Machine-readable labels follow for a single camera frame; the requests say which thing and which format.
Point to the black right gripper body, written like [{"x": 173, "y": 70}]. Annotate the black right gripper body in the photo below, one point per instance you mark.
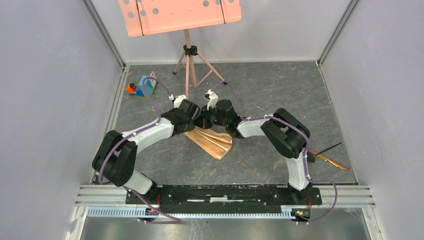
[{"x": 210, "y": 117}]

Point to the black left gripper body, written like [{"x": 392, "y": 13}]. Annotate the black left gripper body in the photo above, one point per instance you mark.
[{"x": 190, "y": 125}]

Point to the peach satin napkin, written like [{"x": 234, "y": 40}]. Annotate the peach satin napkin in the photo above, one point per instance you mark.
[{"x": 215, "y": 144}]

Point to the iridescent rainbow utensil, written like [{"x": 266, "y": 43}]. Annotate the iridescent rainbow utensil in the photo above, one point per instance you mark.
[{"x": 313, "y": 152}]

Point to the black handled utensil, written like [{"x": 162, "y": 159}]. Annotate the black handled utensil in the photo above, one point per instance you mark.
[{"x": 312, "y": 158}]

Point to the gold handled utensil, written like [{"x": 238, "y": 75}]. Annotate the gold handled utensil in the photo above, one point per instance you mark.
[{"x": 334, "y": 163}]

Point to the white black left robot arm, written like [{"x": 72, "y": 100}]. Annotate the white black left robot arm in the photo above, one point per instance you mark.
[{"x": 116, "y": 157}]

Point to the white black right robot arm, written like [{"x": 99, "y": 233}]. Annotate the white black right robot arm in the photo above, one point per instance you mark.
[{"x": 287, "y": 135}]

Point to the colourful toy brick house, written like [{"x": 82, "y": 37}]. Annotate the colourful toy brick house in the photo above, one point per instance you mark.
[{"x": 146, "y": 85}]

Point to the orange toy figure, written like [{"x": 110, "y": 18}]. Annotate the orange toy figure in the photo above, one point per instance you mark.
[{"x": 131, "y": 89}]

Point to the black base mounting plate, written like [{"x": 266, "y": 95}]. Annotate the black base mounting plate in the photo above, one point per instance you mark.
[{"x": 231, "y": 198}]

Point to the pink music stand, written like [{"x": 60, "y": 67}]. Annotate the pink music stand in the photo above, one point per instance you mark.
[{"x": 149, "y": 17}]

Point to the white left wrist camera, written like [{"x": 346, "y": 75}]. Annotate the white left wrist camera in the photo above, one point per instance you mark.
[{"x": 179, "y": 98}]

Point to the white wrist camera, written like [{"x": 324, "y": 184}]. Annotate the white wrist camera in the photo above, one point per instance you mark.
[
  {"x": 179, "y": 98},
  {"x": 212, "y": 99}
]

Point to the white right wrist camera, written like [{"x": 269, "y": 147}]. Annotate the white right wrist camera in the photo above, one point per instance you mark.
[{"x": 212, "y": 99}]

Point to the grey slotted cable duct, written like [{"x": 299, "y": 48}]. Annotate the grey slotted cable duct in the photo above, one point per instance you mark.
[{"x": 148, "y": 213}]

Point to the aluminium frame rail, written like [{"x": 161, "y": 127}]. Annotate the aluminium frame rail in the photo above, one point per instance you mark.
[{"x": 348, "y": 196}]

